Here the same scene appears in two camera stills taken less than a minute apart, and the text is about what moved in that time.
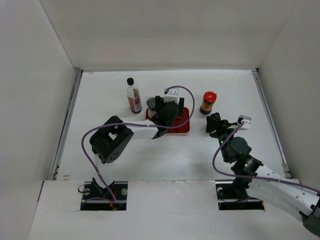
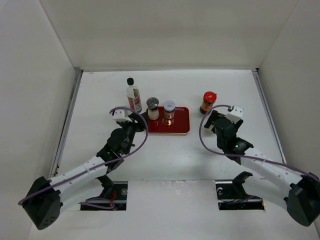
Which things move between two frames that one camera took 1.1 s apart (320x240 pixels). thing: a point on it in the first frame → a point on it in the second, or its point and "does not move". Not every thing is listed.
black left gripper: (160, 104) → (140, 125)
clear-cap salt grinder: (151, 105) does not move
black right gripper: (220, 126) does not move
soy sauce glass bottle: (134, 96) does not move
